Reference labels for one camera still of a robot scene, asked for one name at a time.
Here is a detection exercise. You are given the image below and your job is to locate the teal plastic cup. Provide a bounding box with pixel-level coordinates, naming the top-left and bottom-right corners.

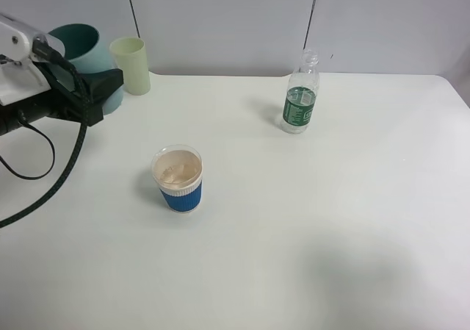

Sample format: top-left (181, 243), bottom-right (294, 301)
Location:
top-left (48, 24), bottom-right (124, 115)

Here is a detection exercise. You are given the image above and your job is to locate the black braided left cable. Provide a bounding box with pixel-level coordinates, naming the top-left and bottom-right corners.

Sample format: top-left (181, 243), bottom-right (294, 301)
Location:
top-left (0, 37), bottom-right (91, 229)

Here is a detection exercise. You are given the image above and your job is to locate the clear bottle green label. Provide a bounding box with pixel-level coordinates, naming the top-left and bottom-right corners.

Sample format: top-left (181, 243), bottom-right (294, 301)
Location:
top-left (281, 48), bottom-right (319, 134)

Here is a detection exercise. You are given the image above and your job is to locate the light green plastic cup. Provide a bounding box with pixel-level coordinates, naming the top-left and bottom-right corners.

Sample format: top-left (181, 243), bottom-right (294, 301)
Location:
top-left (109, 37), bottom-right (151, 96)

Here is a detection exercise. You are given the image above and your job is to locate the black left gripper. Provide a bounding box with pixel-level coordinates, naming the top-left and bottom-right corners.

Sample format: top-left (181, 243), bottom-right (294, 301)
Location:
top-left (1, 65), bottom-right (123, 135)

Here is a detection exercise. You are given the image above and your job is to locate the blue sleeved glass cup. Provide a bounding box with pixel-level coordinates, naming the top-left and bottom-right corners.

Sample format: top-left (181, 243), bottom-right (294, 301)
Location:
top-left (151, 145), bottom-right (203, 213)

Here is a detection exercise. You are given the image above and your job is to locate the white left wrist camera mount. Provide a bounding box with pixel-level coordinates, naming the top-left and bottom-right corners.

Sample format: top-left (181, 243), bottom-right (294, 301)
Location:
top-left (1, 13), bottom-right (65, 106)

